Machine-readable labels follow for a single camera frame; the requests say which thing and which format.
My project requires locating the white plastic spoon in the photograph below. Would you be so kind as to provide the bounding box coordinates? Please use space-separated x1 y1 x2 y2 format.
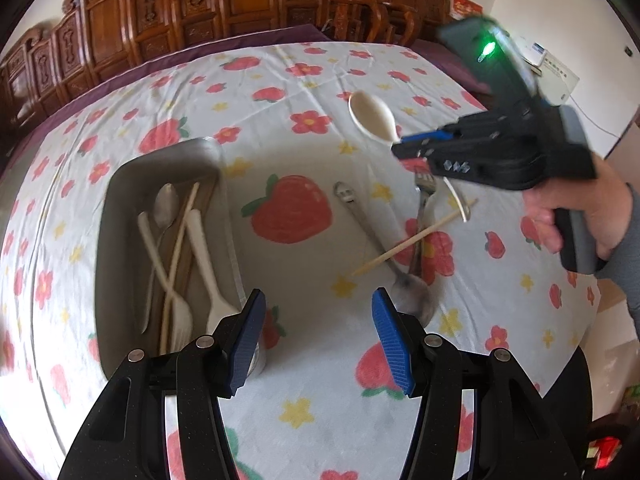
347 89 472 224

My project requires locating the right hand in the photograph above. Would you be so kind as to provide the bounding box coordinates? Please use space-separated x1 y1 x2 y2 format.
523 154 634 260

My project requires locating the grey sleeve right forearm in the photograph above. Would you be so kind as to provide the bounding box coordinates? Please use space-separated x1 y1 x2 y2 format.
597 188 640 336

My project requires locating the white wall panel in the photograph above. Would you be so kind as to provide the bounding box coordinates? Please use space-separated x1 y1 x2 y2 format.
522 42 579 105

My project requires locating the purple bed sheet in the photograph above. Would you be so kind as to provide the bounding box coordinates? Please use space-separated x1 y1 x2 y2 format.
1 24 492 171

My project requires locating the white plastic fork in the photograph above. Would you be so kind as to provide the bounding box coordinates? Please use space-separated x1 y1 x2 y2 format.
137 211 193 352

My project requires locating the white plastic knife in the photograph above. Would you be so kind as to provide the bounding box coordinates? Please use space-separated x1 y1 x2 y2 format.
186 209 238 334

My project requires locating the large steel spoon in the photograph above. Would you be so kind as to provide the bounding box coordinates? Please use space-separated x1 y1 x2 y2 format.
140 183 179 334

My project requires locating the strawberry flower print tablecloth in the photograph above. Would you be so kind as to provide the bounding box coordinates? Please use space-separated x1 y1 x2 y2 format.
0 41 601 480

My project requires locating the brown wooden chopstick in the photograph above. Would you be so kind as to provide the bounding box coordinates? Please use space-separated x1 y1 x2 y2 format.
149 180 216 354

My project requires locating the steel fork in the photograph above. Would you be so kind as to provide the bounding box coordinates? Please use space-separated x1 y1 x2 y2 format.
409 170 437 278

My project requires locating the pale bamboo chopstick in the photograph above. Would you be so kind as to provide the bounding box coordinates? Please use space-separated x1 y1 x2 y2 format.
160 182 200 354
350 210 462 276

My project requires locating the grey metal tray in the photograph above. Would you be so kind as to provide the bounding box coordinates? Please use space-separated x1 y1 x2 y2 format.
94 135 266 380

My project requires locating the steel spoon smiley handle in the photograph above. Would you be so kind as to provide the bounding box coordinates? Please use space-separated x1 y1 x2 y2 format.
333 181 436 328

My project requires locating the red box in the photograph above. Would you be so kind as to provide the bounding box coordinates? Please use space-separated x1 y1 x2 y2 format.
450 0 483 21

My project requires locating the carved wooden chair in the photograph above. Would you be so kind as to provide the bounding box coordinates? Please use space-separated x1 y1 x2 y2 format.
317 0 421 47

